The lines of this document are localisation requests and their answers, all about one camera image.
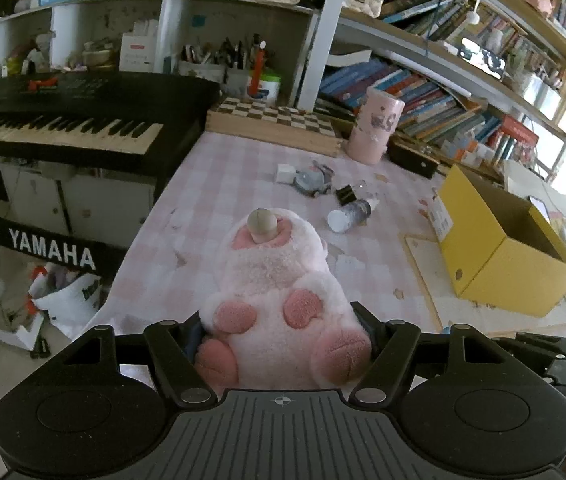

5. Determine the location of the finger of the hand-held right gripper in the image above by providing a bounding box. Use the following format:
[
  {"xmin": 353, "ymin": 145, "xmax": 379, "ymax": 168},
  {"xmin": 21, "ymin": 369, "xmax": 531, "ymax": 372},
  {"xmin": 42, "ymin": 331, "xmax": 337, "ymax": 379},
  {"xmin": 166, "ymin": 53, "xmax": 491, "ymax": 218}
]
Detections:
[{"xmin": 494, "ymin": 332, "xmax": 566, "ymax": 373}]

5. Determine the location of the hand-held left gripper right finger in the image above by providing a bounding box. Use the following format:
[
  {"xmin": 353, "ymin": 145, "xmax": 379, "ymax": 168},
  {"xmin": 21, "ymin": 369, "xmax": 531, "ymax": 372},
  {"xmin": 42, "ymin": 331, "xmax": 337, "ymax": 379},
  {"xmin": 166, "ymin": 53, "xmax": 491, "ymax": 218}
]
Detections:
[{"xmin": 350, "ymin": 301, "xmax": 551, "ymax": 407}]

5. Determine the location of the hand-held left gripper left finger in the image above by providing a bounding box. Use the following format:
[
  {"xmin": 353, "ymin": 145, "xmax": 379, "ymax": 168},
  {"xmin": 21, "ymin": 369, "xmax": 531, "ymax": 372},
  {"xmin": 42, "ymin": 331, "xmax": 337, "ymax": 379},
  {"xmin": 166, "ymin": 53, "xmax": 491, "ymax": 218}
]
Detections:
[{"xmin": 13, "ymin": 312, "xmax": 216, "ymax": 408}]

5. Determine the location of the pink plush toy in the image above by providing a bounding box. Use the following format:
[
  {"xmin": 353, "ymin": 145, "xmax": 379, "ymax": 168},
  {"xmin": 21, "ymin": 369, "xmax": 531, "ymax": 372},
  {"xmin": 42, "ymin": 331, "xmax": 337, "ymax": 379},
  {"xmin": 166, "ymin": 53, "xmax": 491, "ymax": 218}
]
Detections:
[{"xmin": 194, "ymin": 207, "xmax": 374, "ymax": 398}]

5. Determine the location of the white bottle with cap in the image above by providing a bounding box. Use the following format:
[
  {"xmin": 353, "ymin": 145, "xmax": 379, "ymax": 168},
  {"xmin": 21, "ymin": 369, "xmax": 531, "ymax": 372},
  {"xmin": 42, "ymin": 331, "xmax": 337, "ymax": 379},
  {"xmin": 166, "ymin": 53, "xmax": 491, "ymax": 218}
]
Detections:
[{"xmin": 327, "ymin": 197, "xmax": 381, "ymax": 234}]

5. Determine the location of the yellow cardboard box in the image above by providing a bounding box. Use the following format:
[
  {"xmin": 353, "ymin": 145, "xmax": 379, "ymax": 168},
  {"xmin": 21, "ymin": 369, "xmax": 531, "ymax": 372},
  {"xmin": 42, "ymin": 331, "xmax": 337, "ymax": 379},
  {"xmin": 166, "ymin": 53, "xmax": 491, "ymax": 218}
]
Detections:
[{"xmin": 428, "ymin": 164, "xmax": 566, "ymax": 318}]

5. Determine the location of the grey toy car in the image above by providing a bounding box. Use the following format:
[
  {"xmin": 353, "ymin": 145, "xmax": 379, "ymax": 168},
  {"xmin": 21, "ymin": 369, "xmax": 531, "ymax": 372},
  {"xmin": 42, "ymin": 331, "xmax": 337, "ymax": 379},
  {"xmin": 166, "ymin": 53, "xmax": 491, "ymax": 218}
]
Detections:
[{"xmin": 294, "ymin": 161, "xmax": 335, "ymax": 197}]

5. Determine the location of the desktop with pink checked tablecloth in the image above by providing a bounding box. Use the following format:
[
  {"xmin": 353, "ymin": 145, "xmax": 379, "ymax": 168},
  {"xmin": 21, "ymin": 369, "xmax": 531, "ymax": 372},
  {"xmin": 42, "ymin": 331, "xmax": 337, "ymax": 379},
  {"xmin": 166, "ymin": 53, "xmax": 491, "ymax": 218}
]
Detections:
[{"xmin": 95, "ymin": 130, "xmax": 566, "ymax": 396}]

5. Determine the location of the white placemat with orange border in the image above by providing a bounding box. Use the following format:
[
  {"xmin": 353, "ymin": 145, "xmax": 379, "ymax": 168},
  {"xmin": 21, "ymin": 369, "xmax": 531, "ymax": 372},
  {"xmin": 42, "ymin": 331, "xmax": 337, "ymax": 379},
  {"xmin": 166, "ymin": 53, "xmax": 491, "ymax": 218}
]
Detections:
[{"xmin": 403, "ymin": 232, "xmax": 566, "ymax": 341}]

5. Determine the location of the black smartphone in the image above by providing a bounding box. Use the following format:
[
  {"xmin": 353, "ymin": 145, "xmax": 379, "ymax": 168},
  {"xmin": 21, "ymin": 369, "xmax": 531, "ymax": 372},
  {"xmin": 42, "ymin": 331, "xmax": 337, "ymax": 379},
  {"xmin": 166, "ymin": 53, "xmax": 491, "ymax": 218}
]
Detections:
[{"xmin": 528, "ymin": 195, "xmax": 551, "ymax": 223}]

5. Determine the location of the black keyboard stand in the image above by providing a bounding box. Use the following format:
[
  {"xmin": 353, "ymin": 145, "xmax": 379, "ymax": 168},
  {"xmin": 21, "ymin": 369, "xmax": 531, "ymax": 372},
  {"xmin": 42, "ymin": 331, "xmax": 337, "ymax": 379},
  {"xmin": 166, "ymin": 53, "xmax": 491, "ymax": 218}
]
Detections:
[{"xmin": 0, "ymin": 155, "xmax": 124, "ymax": 281}]

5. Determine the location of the white storage cabinet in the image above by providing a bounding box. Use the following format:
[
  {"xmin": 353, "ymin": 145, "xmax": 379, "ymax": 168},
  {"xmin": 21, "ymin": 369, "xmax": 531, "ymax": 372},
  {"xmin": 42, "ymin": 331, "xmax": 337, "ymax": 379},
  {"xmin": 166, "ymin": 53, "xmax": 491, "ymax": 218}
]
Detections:
[{"xmin": 0, "ymin": 157, "xmax": 159, "ymax": 251}]

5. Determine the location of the dark brown wooden box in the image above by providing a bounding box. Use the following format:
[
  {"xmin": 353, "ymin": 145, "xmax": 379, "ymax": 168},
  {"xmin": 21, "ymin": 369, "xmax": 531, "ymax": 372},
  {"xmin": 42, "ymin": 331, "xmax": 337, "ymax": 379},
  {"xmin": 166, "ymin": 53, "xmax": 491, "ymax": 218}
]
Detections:
[{"xmin": 387, "ymin": 139, "xmax": 440, "ymax": 179}]

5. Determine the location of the white plastic bag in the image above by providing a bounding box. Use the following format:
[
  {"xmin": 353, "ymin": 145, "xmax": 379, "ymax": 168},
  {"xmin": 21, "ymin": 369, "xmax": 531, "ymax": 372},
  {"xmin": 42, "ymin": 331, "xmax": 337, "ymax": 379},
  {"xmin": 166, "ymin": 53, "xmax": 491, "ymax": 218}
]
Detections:
[{"xmin": 0, "ymin": 250, "xmax": 104, "ymax": 351}]

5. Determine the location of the pink cylindrical canister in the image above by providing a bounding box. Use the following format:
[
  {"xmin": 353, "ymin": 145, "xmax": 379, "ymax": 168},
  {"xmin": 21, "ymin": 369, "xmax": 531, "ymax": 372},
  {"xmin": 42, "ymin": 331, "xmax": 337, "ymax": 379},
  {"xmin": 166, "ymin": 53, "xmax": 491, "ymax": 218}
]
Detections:
[{"xmin": 347, "ymin": 86, "xmax": 406, "ymax": 165}]

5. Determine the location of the orange and white carton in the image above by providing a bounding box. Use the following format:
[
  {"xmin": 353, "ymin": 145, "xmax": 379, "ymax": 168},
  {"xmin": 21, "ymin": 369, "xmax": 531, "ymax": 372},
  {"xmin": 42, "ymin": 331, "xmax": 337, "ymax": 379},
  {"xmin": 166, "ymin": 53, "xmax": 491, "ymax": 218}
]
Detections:
[
  {"xmin": 463, "ymin": 146, "xmax": 496, "ymax": 168},
  {"xmin": 453, "ymin": 137, "xmax": 481, "ymax": 158}
]

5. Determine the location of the red game box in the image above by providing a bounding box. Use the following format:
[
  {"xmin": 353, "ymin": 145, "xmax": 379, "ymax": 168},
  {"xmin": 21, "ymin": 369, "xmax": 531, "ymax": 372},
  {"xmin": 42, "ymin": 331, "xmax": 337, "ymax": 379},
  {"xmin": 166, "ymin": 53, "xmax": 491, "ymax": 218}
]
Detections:
[{"xmin": 496, "ymin": 115, "xmax": 539, "ymax": 161}]

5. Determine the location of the wooden chessboard box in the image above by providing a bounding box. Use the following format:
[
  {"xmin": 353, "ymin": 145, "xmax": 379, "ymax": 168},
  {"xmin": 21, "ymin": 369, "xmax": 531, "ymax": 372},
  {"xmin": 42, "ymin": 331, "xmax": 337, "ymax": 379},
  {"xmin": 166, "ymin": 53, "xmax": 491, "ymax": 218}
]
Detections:
[{"xmin": 205, "ymin": 96, "xmax": 344, "ymax": 157}]

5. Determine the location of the row of leaning books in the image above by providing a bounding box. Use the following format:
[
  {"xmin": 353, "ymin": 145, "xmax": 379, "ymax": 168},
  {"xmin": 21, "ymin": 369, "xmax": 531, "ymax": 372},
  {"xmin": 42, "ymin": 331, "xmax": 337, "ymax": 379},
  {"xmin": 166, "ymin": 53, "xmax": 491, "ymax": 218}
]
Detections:
[{"xmin": 319, "ymin": 57, "xmax": 539, "ymax": 166}]

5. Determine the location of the white jar with green lid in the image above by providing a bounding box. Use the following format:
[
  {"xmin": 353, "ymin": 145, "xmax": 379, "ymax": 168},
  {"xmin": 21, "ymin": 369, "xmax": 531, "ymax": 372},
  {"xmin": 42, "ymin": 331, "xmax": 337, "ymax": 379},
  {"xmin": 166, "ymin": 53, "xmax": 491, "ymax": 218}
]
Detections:
[{"xmin": 258, "ymin": 71, "xmax": 282, "ymax": 106}]

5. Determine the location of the black electronic keyboard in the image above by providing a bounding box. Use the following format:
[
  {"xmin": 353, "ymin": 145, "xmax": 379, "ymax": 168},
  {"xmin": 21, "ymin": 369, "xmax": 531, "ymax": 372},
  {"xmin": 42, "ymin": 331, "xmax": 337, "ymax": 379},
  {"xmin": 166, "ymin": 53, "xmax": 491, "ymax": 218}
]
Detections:
[{"xmin": 0, "ymin": 72, "xmax": 221, "ymax": 181}]

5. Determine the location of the pen holder with pens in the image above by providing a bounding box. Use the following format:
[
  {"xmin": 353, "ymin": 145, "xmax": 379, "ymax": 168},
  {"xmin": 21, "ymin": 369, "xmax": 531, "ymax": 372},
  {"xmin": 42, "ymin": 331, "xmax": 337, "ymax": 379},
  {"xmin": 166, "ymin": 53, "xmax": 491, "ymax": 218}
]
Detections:
[{"xmin": 179, "ymin": 35, "xmax": 254, "ymax": 98}]

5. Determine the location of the white wooden bookshelf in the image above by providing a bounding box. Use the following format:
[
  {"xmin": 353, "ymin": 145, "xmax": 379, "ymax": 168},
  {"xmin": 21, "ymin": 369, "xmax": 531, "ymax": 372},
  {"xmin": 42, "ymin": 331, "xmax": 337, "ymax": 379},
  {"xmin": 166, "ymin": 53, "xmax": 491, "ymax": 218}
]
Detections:
[{"xmin": 0, "ymin": 0, "xmax": 566, "ymax": 181}]

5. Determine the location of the phone with lit screen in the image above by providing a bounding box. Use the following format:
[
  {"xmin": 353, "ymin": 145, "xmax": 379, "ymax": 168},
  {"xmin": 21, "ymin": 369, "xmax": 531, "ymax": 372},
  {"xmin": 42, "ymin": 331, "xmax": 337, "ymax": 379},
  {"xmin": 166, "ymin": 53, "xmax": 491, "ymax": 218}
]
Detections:
[{"xmin": 460, "ymin": 37, "xmax": 506, "ymax": 78}]

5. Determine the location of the white box with red print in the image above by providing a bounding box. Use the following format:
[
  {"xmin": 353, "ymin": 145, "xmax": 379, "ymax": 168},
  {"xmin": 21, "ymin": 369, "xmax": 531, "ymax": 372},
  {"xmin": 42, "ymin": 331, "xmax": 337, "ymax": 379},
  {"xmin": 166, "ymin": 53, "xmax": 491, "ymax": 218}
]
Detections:
[{"xmin": 119, "ymin": 34, "xmax": 156, "ymax": 73}]

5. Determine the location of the row of shelf-top books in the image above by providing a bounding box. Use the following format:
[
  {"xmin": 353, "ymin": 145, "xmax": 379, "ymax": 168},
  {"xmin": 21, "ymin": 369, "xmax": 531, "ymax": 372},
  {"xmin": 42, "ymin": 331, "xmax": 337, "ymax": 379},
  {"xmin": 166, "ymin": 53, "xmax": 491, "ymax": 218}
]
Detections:
[{"xmin": 378, "ymin": 0, "xmax": 566, "ymax": 61}]

